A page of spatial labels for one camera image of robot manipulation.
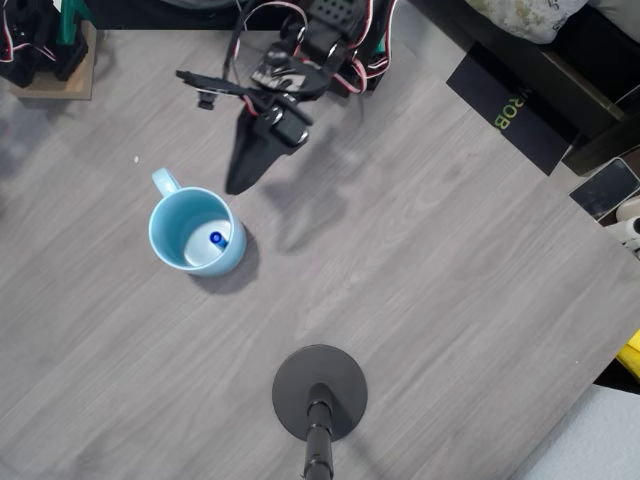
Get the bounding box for black smartphone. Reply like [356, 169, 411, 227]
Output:
[568, 157, 640, 224]

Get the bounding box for white plastic device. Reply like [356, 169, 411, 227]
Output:
[602, 196, 640, 259]

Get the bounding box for black box green letters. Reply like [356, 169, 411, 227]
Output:
[444, 41, 584, 177]

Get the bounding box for black gripper camera mount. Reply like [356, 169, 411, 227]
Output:
[174, 69, 254, 111]

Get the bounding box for black round camera stand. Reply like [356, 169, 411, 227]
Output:
[271, 343, 370, 480]

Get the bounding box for light grey cushion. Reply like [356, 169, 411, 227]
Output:
[504, 382, 640, 480]

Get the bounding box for red white servo wire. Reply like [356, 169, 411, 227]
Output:
[348, 0, 397, 97]
[233, 0, 309, 54]

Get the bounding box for green clamp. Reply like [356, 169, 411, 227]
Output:
[53, 0, 87, 46]

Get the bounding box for light blue mug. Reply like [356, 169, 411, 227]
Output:
[147, 167, 248, 279]

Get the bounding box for wooden base board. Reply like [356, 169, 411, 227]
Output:
[5, 19, 97, 101]

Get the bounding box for yellow object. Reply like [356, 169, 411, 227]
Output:
[615, 329, 640, 379]

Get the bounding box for floral white pillow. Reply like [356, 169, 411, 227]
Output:
[464, 0, 592, 45]

